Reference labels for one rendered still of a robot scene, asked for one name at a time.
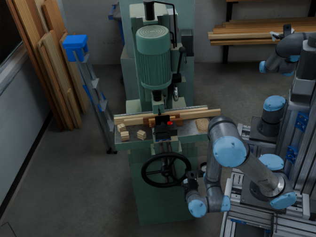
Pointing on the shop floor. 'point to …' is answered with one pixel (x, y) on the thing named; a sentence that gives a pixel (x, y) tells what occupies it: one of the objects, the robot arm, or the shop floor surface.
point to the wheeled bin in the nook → (118, 26)
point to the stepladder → (90, 86)
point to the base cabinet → (161, 194)
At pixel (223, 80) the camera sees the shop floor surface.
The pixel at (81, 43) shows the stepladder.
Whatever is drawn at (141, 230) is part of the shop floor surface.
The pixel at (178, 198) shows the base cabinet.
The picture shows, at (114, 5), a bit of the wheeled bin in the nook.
